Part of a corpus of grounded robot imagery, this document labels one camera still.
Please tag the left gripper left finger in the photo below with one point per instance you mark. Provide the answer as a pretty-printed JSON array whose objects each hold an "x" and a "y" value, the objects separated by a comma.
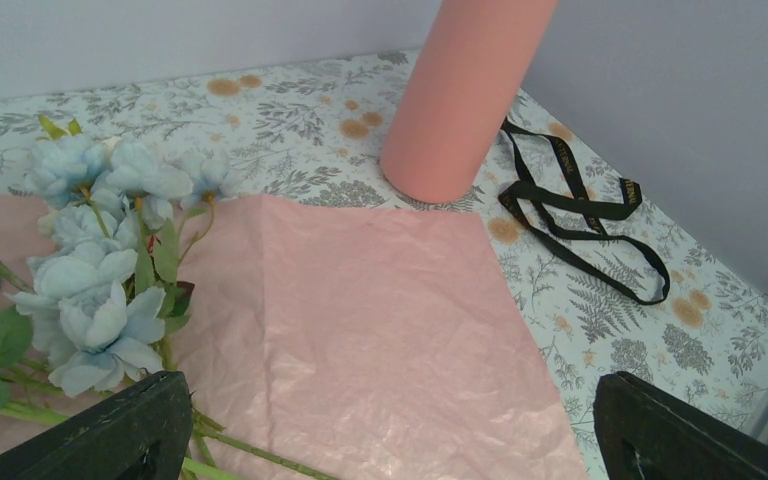
[{"x": 142, "y": 432}]

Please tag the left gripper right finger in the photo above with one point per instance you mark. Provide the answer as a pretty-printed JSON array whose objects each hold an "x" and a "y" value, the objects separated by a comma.
[{"x": 644, "y": 432}]

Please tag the purple flower bouquet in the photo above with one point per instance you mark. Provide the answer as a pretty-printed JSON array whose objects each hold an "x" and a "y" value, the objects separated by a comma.
[{"x": 96, "y": 314}]

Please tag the purple pink wrapping paper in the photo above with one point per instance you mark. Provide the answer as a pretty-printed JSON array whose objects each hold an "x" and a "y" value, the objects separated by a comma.
[{"x": 372, "y": 343}]

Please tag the black gold-lettered ribbon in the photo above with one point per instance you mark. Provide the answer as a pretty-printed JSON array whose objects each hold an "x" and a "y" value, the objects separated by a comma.
[{"x": 593, "y": 211}]

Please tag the pink cylindrical vase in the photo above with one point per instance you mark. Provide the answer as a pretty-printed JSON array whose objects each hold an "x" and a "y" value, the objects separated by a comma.
[{"x": 460, "y": 90}]

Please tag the floral patterned table mat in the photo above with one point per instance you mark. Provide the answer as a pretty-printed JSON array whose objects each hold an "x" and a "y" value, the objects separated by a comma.
[{"x": 312, "y": 132}]

